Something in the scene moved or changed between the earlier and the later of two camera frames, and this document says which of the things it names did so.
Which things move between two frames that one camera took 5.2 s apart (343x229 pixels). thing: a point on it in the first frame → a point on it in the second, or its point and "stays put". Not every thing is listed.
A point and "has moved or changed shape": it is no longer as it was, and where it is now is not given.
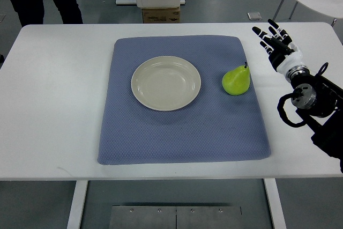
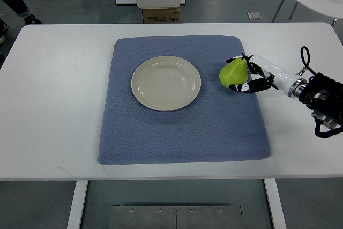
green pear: (237, 81) has moved or changed shape
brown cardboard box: (161, 15) stays put
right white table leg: (276, 203) stays put
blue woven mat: (216, 126) stays put
